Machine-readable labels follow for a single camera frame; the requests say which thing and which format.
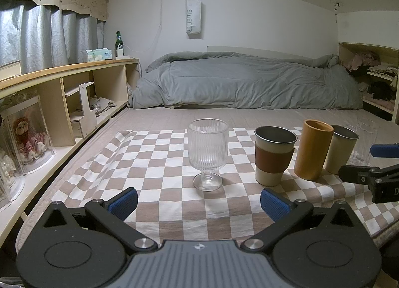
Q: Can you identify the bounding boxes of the folded beige clothes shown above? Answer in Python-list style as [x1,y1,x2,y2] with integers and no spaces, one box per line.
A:
[368,65,399,79]

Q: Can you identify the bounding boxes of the tissue box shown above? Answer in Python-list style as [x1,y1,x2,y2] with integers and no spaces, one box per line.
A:
[86,48,113,63]

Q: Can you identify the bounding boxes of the pink clothes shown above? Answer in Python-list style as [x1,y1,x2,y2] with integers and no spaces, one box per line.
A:
[341,52,381,72]

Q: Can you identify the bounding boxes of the ribbed glass goblet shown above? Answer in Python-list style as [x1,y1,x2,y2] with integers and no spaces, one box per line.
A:
[187,119,230,192]

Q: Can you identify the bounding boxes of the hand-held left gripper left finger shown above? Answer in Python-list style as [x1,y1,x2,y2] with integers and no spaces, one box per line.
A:
[37,187,159,256]

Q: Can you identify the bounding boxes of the white doll in clear case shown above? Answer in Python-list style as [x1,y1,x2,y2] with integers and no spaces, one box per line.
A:
[0,144,26,211]

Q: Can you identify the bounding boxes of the clear glass cup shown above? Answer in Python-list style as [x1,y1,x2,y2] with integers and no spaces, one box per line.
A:
[347,118,378,167]

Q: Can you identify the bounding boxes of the white hanging bag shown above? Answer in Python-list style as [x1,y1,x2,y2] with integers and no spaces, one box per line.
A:
[186,0,204,39]

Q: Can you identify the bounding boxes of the grey cloth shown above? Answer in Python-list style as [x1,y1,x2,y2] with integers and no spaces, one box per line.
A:
[90,96,119,118]

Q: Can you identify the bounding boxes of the dark clothes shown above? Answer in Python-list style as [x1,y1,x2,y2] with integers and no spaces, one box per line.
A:
[366,83,397,102]

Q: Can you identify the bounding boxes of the checkered cloth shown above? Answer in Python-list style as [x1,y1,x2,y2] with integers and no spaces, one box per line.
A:
[58,127,399,242]

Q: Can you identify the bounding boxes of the grey curtain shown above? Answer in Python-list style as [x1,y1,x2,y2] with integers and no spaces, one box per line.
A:
[0,2,105,75]

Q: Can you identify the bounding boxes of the beige metal cup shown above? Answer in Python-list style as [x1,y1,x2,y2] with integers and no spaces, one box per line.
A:
[323,125,360,175]

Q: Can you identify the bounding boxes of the white cable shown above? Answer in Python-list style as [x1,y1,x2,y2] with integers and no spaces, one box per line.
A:
[135,0,163,54]

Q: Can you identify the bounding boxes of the wooden wardrobe shelf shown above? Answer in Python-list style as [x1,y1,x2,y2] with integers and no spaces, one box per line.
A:
[337,10,399,124]

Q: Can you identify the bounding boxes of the cup with brown sleeve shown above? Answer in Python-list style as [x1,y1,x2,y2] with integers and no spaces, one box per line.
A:
[254,126,298,187]

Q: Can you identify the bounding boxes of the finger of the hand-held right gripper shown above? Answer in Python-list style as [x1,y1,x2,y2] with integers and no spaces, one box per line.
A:
[338,165,379,184]
[370,143,399,158]

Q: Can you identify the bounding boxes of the grey duvet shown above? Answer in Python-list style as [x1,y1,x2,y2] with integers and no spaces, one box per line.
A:
[131,52,364,110]

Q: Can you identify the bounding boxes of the tall wooden cup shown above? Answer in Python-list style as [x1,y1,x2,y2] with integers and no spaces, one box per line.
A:
[294,119,335,181]

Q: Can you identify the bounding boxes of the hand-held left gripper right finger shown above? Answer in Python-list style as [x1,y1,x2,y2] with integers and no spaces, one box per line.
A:
[241,188,367,256]

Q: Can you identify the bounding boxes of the wooden shelf unit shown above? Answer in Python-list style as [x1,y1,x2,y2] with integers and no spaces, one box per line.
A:
[0,57,140,240]

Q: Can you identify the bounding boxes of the wooden stand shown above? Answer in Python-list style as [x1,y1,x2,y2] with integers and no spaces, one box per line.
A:
[70,83,98,139]

